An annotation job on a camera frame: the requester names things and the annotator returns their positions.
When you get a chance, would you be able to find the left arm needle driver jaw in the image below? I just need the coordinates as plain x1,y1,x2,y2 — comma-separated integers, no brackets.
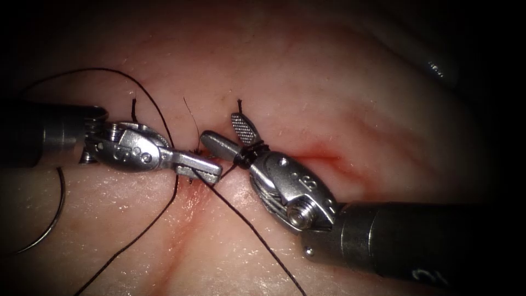
174,163,220,185
168,149,224,177

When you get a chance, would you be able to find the left arm needle driver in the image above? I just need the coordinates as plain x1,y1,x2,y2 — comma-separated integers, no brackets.
79,119,174,172

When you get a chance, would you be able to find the right arm needle driver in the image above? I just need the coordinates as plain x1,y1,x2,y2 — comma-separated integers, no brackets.
245,150,341,236

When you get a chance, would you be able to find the right arm needle driver jaw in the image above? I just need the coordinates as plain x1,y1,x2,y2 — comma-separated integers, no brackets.
230,112,262,146
199,129,246,164

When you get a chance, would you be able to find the black thread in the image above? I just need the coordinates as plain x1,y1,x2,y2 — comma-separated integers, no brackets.
20,67,308,296

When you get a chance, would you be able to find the black stitching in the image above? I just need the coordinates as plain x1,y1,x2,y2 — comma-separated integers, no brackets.
130,98,206,186

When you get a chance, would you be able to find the tissue pad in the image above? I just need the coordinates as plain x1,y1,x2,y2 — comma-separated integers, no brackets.
0,8,506,296

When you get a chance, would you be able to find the curved steel needle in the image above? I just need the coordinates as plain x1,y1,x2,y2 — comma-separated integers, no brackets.
16,166,67,254

